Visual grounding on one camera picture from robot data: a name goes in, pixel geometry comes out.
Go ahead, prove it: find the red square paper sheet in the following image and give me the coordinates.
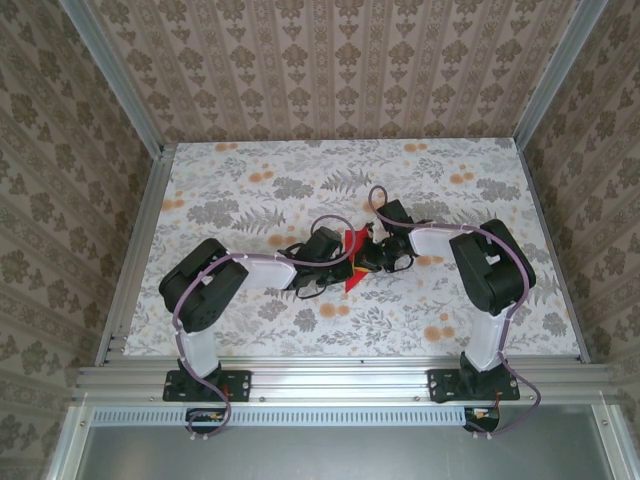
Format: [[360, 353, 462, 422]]
[[342, 227, 372, 293]]

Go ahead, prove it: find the grey sheet metal panel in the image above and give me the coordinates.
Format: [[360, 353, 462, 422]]
[[47, 404, 626, 480]]

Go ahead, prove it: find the floral patterned table cover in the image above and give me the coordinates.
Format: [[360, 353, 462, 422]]
[[122, 139, 585, 358]]

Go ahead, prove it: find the black connector board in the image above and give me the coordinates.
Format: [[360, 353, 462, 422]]
[[462, 407, 501, 433], [185, 407, 233, 435]]

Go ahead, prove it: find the right gripper thin black wire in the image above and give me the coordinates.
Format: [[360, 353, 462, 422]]
[[384, 249, 417, 274]]

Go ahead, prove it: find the gripper thin black wire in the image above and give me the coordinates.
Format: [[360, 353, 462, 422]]
[[292, 279, 332, 302], [384, 249, 417, 274]]

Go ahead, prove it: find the left gripper thin black wire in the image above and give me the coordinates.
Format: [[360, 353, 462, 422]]
[[292, 279, 332, 302]]

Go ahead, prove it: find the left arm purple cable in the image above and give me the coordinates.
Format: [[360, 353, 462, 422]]
[[171, 214, 359, 442]]

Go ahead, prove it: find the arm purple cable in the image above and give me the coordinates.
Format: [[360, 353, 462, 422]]
[[171, 214, 359, 442], [367, 185, 544, 441]]

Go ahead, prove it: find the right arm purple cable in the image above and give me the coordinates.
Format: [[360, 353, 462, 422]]
[[367, 185, 544, 441]]

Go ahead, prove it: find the long aluminium mounting rail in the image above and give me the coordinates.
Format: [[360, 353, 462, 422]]
[[74, 357, 614, 401]]

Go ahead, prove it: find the grey slotted cable duct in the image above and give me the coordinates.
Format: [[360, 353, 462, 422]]
[[92, 405, 466, 423]]

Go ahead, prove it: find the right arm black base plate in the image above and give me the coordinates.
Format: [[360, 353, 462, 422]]
[[426, 368, 521, 404]]

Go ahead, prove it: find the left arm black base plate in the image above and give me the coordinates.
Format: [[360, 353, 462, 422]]
[[163, 368, 252, 403]]

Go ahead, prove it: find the aluminium side rail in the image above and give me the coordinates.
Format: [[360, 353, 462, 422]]
[[513, 138, 592, 364], [93, 143, 177, 366]]

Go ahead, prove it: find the aluminium frame post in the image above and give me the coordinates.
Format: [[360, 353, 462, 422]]
[[59, 0, 167, 157], [511, 0, 612, 146]]

